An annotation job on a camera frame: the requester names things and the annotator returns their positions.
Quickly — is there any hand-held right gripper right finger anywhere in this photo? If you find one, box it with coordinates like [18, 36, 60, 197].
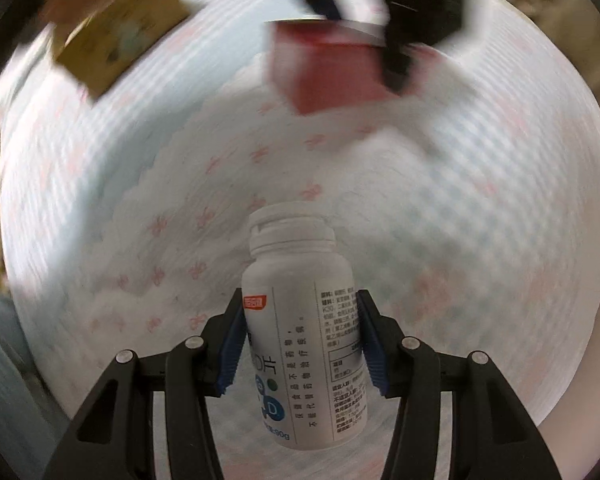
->
[355, 289, 562, 480]

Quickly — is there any light blue hanging cloth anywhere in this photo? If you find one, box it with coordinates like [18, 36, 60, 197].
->
[0, 289, 78, 466]

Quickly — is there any red box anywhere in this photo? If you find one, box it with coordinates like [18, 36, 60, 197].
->
[265, 19, 442, 116]

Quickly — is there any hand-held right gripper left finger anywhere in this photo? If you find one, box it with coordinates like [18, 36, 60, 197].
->
[44, 287, 249, 480]

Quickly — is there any cardboard box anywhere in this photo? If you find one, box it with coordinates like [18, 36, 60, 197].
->
[42, 0, 193, 102]

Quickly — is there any white pill bottle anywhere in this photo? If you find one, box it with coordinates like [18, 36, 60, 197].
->
[241, 202, 371, 454]

